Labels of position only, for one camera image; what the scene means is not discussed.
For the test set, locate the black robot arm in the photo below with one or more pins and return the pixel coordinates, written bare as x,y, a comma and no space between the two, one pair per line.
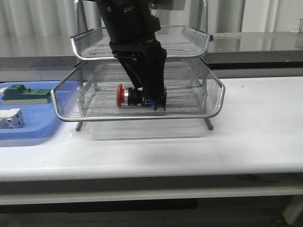
131,28

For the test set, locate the white circuit breaker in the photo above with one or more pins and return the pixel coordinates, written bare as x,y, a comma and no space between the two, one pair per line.
11,119

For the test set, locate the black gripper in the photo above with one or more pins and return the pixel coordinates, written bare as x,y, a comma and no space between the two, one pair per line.
151,56

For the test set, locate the blue plastic tray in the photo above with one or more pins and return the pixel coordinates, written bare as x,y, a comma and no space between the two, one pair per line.
40,123

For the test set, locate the silver mesh rack frame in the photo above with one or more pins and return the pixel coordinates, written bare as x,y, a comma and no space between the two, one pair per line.
82,25

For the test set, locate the dark stone counter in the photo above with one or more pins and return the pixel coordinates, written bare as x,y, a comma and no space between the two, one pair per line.
254,50

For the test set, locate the white table leg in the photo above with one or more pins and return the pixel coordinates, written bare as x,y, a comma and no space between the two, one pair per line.
293,209

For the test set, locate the red emergency stop button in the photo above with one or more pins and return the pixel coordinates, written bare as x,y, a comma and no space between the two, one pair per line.
132,96

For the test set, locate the green knife switch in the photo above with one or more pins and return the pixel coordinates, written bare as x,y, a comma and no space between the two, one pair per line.
20,95

